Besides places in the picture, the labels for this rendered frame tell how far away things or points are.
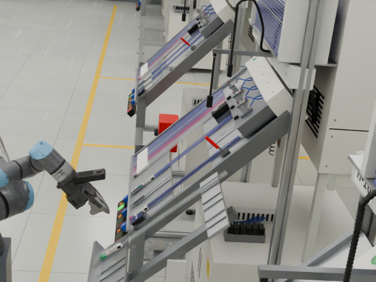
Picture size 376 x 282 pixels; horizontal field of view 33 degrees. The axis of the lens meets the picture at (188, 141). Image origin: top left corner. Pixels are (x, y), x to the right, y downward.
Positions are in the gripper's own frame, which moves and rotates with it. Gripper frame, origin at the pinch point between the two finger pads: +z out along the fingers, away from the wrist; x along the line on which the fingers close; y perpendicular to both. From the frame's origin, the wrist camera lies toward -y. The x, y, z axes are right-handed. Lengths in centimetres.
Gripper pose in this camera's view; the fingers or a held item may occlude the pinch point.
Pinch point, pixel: (108, 209)
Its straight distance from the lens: 235.0
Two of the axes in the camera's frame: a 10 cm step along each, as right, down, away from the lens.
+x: 0.6, 3.8, -9.2
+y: -7.7, 6.0, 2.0
